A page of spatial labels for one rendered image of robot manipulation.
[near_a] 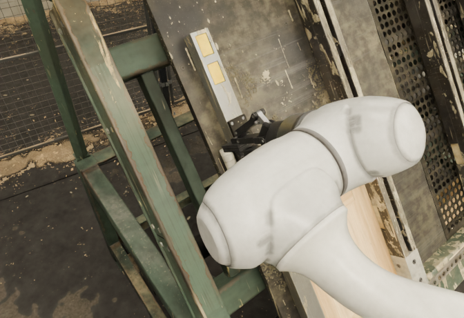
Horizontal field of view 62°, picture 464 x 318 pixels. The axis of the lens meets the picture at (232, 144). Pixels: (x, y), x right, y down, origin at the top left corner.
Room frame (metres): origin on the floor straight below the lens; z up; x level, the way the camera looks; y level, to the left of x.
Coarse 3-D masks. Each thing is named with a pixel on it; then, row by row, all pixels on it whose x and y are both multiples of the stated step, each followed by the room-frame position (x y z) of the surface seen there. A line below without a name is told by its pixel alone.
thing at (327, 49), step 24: (312, 0) 1.01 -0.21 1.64; (312, 24) 1.00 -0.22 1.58; (336, 24) 1.00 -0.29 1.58; (312, 48) 0.99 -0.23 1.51; (336, 48) 0.96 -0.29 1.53; (336, 72) 0.91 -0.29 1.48; (336, 96) 0.90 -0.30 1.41; (360, 96) 0.89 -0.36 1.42; (384, 192) 0.72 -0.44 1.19; (384, 216) 0.69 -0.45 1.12; (408, 240) 0.65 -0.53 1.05; (408, 264) 0.60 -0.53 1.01
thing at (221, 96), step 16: (208, 32) 0.84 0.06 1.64; (192, 48) 0.81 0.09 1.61; (208, 64) 0.80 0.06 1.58; (208, 80) 0.77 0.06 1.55; (208, 96) 0.77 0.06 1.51; (224, 96) 0.75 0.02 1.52; (224, 112) 0.72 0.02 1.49; (240, 112) 0.74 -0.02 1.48; (224, 128) 0.72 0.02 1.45; (288, 272) 0.50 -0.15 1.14; (304, 288) 0.48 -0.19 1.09; (304, 304) 0.45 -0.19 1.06
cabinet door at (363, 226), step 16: (352, 192) 0.73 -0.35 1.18; (352, 208) 0.70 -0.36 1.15; (368, 208) 0.72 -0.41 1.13; (352, 224) 0.67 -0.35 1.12; (368, 224) 0.68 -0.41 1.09; (368, 240) 0.65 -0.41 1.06; (384, 240) 0.67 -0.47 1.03; (368, 256) 0.62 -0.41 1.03; (384, 256) 0.63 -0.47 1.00; (320, 288) 0.51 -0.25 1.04; (320, 304) 0.47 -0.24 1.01; (336, 304) 0.49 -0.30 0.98
